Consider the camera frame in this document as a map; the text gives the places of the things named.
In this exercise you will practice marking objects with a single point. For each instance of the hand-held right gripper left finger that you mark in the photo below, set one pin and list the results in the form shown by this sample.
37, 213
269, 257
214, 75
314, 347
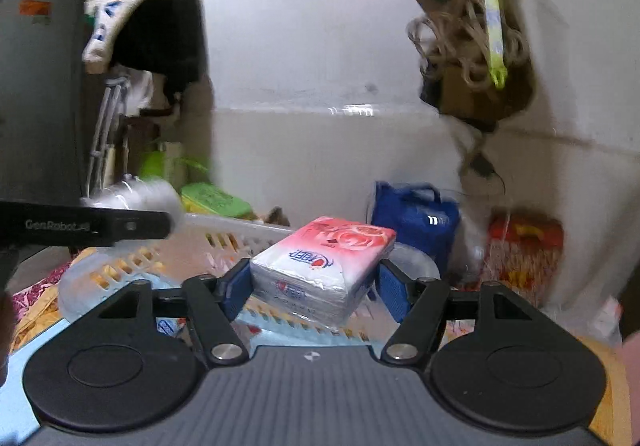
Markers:
239, 287

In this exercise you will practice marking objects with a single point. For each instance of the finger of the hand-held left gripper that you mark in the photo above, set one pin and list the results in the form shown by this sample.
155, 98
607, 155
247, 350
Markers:
142, 225

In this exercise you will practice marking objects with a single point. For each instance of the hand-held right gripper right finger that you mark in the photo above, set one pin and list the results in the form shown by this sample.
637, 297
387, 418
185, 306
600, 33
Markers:
391, 291

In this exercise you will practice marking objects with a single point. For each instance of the clear plastic bag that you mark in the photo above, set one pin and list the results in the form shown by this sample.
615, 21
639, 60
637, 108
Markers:
137, 196

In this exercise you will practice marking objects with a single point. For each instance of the white slotted plastic basket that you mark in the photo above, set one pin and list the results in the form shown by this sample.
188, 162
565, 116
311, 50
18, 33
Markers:
235, 236

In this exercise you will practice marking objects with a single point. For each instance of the pink tissue pack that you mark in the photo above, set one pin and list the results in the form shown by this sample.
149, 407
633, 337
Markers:
325, 266

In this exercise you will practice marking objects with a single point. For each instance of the clear plastic lid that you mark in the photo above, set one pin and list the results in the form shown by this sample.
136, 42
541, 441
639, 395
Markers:
417, 261

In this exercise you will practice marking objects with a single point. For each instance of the light green bag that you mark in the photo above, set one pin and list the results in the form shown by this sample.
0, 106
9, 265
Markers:
165, 161

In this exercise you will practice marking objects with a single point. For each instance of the blue tote bag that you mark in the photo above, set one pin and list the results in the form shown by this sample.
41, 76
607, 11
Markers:
415, 221

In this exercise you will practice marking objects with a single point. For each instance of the floral cloth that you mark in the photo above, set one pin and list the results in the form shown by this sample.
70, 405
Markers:
35, 301

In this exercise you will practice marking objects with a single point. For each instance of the grey cabinet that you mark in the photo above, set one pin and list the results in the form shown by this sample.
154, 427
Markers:
37, 91

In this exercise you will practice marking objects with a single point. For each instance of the red and yellow printed bag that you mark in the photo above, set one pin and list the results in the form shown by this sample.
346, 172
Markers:
525, 251

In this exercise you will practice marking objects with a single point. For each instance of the black hanging cloth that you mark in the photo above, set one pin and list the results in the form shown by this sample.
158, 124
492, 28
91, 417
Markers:
165, 36

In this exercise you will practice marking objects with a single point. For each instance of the white plastic bag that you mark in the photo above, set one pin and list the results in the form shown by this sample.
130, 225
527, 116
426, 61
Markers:
595, 321

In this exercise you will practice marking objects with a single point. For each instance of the brown hanging bag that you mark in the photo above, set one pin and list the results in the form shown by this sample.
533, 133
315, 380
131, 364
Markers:
465, 99

